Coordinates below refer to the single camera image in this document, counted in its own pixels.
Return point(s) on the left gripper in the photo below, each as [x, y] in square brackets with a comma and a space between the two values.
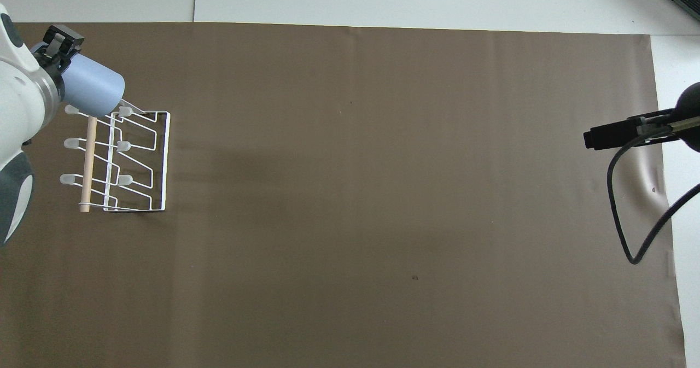
[48, 62]

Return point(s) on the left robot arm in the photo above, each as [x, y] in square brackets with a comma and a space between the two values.
[16, 100]

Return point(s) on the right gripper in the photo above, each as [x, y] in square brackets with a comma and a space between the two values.
[690, 105]

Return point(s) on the light blue cup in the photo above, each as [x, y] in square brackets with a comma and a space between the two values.
[94, 86]

